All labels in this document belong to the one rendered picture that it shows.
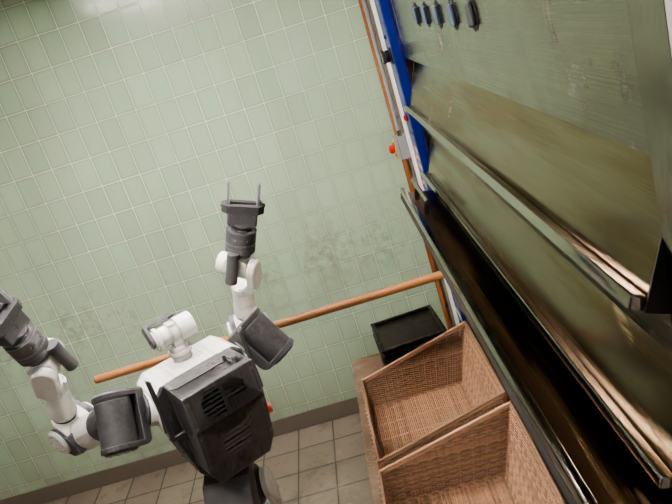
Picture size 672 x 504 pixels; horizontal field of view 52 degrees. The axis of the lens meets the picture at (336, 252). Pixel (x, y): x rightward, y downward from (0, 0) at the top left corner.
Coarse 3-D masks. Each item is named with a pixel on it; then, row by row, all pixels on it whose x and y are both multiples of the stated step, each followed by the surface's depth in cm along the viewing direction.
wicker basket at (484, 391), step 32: (416, 352) 275; (448, 352) 276; (480, 352) 248; (384, 384) 279; (416, 384) 279; (448, 384) 281; (480, 384) 252; (384, 416) 275; (416, 416) 268; (384, 448) 256; (416, 448) 226
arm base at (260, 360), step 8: (256, 312) 189; (248, 320) 187; (232, 336) 187; (240, 344) 187; (248, 344) 188; (288, 344) 189; (256, 352) 188; (280, 352) 188; (256, 360) 188; (264, 360) 188; (272, 360) 188; (280, 360) 189; (264, 368) 188
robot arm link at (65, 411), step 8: (48, 400) 180; (56, 400) 180; (64, 400) 182; (72, 400) 186; (48, 408) 183; (56, 408) 182; (64, 408) 183; (72, 408) 186; (80, 408) 191; (88, 408) 192; (56, 416) 184; (64, 416) 185; (72, 416) 187; (80, 416) 190; (56, 424) 187; (64, 424) 187; (72, 424) 188; (64, 432) 186
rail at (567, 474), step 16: (416, 208) 229; (432, 240) 196; (448, 272) 173; (464, 288) 162; (464, 304) 157; (480, 320) 145; (496, 352) 131; (512, 368) 125; (512, 384) 121; (528, 400) 115; (528, 416) 113; (544, 416) 110; (544, 432) 106; (560, 448) 102; (560, 464) 99; (576, 480) 95; (576, 496) 93; (592, 496) 92
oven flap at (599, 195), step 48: (432, 96) 208; (480, 96) 153; (480, 144) 152; (528, 144) 120; (576, 144) 100; (528, 192) 120; (576, 192) 99; (624, 192) 85; (576, 240) 98; (624, 240) 84; (624, 288) 80
